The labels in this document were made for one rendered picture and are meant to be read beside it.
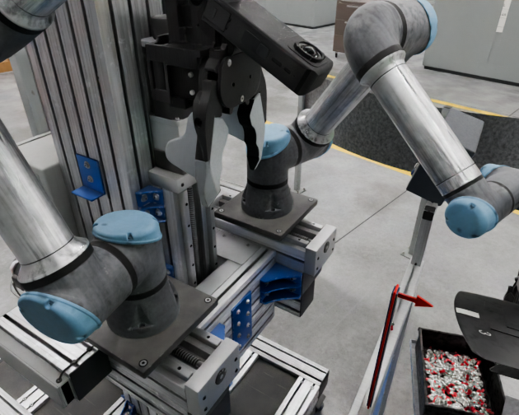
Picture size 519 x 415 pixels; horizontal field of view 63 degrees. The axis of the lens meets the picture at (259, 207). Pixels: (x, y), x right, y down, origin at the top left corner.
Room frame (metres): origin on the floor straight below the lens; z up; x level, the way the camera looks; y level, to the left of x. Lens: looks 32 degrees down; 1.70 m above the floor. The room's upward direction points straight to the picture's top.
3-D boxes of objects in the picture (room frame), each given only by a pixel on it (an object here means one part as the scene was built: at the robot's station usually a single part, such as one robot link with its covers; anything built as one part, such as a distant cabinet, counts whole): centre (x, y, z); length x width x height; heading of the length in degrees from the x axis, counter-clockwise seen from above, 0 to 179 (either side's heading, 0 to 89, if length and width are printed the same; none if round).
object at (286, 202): (1.06, -0.02, 1.09); 0.15 x 0.15 x 0.10
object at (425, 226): (1.01, -0.48, 0.96); 0.03 x 0.03 x 0.20; 61
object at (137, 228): (0.63, 0.25, 1.20); 0.13 x 0.12 x 0.14; 157
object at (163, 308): (0.64, 0.24, 1.09); 0.15 x 0.15 x 0.10
